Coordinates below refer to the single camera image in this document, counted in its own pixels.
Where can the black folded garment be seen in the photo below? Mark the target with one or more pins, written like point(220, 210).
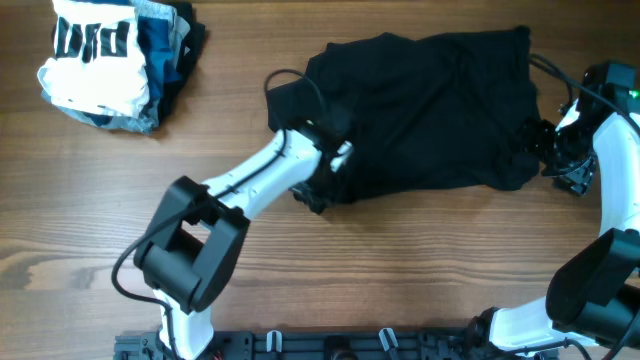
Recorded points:
point(190, 44)

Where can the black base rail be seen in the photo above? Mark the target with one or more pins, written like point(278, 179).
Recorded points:
point(431, 344)

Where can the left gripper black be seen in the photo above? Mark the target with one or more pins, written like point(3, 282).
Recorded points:
point(330, 190)

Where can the black polo shirt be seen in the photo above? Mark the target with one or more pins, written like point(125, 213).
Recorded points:
point(445, 111)

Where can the light grey-blue folded garment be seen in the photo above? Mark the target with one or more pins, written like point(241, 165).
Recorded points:
point(113, 62)

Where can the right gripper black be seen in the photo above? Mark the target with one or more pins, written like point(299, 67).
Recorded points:
point(545, 145)

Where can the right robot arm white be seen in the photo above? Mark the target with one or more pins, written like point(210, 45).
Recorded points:
point(589, 301)

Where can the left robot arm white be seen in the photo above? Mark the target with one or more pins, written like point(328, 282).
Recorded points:
point(191, 247)

